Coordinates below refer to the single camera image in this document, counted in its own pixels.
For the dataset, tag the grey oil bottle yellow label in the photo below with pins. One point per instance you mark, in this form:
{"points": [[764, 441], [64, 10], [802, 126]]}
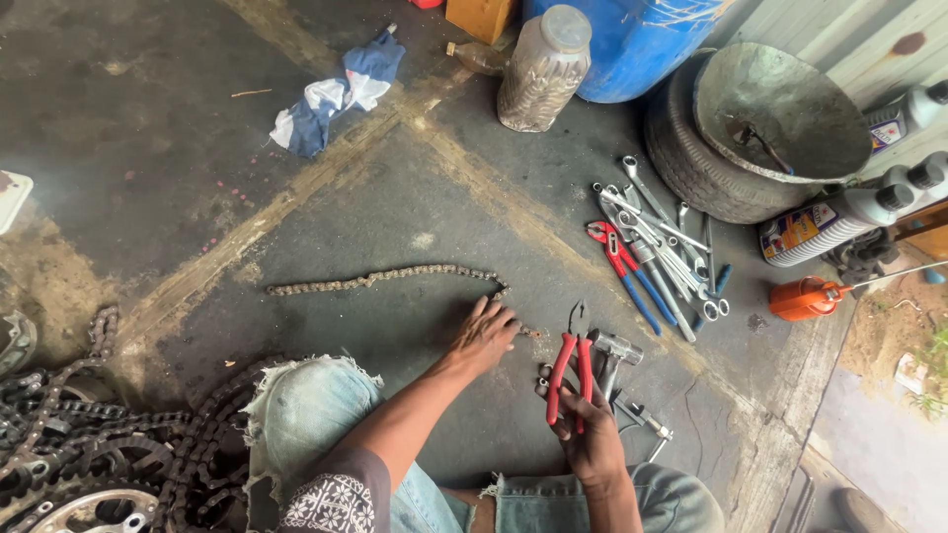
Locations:
{"points": [[815, 226]]}

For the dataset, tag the green plant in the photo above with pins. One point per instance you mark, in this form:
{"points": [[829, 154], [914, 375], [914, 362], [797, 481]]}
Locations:
{"points": [[935, 370]]}

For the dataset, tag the person's left fingers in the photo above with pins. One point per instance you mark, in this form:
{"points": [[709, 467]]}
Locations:
{"points": [[498, 320]]}

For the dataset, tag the grey oil bottle white label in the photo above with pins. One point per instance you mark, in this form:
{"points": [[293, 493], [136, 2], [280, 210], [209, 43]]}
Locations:
{"points": [[900, 118]]}

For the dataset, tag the worn rubber tyre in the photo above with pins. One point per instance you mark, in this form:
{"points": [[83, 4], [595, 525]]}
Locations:
{"points": [[689, 159]]}

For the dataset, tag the dirty clear plastic jar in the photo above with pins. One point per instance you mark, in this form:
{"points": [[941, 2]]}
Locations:
{"points": [[544, 70]]}

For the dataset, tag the person's jeans leg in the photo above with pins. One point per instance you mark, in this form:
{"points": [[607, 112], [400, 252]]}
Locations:
{"points": [[666, 503], [311, 422]]}

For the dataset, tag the yellow wooden box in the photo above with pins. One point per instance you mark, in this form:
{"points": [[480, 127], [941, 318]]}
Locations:
{"points": [[480, 16]]}

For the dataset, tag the person's left jeans leg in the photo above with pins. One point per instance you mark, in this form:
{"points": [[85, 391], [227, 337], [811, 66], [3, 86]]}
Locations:
{"points": [[311, 422]]}

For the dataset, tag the pile of steel wrenches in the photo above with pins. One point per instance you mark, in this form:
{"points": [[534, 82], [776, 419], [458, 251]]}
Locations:
{"points": [[670, 248]]}

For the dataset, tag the dirty metal basin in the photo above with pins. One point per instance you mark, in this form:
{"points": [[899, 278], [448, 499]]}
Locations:
{"points": [[785, 103]]}

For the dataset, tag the person's left hand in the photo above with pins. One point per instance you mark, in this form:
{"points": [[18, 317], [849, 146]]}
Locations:
{"points": [[480, 342]]}

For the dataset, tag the blue and white rag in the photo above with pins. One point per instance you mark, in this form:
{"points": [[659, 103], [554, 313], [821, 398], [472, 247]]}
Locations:
{"points": [[348, 89]]}

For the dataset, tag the steel hammer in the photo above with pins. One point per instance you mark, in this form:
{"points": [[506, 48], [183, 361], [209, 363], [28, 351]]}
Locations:
{"points": [[616, 346]]}

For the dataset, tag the wooden plank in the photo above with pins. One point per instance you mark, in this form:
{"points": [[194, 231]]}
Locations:
{"points": [[926, 229]]}

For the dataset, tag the rusty tool in basin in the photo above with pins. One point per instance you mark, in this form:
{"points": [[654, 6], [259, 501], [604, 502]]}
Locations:
{"points": [[755, 140]]}

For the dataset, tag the red plastic object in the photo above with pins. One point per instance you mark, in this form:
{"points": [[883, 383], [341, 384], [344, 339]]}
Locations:
{"points": [[426, 3]]}

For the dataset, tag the person's right jeans leg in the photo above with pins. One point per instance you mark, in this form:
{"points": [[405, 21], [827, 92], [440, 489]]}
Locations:
{"points": [[666, 503]]}

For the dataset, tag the black engine part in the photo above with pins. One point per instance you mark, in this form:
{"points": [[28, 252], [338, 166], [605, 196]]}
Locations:
{"points": [[859, 259]]}

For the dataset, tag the orange oil can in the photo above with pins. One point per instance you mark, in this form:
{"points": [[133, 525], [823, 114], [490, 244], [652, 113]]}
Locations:
{"points": [[803, 298]]}

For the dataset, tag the brown plastic bottle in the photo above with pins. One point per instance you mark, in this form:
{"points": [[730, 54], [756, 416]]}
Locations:
{"points": [[478, 58]]}

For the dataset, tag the person's right hand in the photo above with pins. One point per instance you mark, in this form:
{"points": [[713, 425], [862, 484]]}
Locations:
{"points": [[592, 444]]}

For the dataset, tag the grey oil bottle black cap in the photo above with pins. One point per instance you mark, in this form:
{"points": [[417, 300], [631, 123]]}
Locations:
{"points": [[922, 181]]}

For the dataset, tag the person's patterned dark sleeve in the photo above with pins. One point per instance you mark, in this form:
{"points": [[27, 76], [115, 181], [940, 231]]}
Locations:
{"points": [[341, 496]]}

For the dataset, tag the red blue water pump pliers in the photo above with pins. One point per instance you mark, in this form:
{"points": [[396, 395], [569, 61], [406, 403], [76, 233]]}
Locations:
{"points": [[626, 266]]}

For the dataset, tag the white plastic object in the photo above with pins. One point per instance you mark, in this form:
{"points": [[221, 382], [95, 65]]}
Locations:
{"points": [[11, 198]]}

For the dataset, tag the blue plastic barrel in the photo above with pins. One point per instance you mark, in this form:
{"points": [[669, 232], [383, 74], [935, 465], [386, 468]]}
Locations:
{"points": [[629, 44]]}

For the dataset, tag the thin wooden stick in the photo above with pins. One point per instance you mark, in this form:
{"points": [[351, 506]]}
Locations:
{"points": [[252, 93]]}

